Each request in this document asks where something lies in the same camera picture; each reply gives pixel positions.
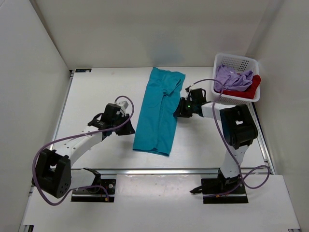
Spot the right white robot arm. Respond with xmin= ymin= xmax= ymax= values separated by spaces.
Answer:
xmin=173 ymin=88 xmax=258 ymax=193

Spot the white plastic laundry basket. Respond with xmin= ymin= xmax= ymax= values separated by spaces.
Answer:
xmin=212 ymin=53 xmax=260 ymax=104

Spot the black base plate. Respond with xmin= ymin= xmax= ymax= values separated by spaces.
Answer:
xmin=190 ymin=178 xmax=249 ymax=204
xmin=71 ymin=177 xmax=116 ymax=203

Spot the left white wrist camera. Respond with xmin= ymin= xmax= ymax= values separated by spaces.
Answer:
xmin=115 ymin=101 xmax=128 ymax=117

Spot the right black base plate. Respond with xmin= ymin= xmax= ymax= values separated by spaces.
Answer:
xmin=190 ymin=178 xmax=249 ymax=204

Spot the dark label sticker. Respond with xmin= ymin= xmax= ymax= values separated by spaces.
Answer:
xmin=75 ymin=68 xmax=92 ymax=73

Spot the teal t shirt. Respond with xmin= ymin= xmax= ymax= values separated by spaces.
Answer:
xmin=133 ymin=67 xmax=185 ymax=157

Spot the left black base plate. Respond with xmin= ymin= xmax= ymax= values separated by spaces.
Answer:
xmin=71 ymin=177 xmax=116 ymax=203

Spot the aluminium rail bar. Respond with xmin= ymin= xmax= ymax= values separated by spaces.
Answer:
xmin=94 ymin=168 xmax=219 ymax=176

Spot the lavender t shirt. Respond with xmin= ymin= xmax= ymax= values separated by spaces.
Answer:
xmin=214 ymin=64 xmax=253 ymax=92

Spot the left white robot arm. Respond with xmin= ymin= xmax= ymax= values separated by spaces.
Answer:
xmin=32 ymin=101 xmax=135 ymax=199

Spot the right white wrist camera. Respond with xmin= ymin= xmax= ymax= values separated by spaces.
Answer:
xmin=185 ymin=86 xmax=193 ymax=95

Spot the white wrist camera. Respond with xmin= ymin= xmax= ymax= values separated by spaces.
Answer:
xmin=185 ymin=86 xmax=193 ymax=95
xmin=115 ymin=101 xmax=128 ymax=117

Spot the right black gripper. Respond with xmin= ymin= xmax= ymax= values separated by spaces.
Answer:
xmin=174 ymin=98 xmax=197 ymax=119

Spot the red t shirt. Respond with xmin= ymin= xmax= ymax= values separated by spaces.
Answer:
xmin=223 ymin=75 xmax=261 ymax=99

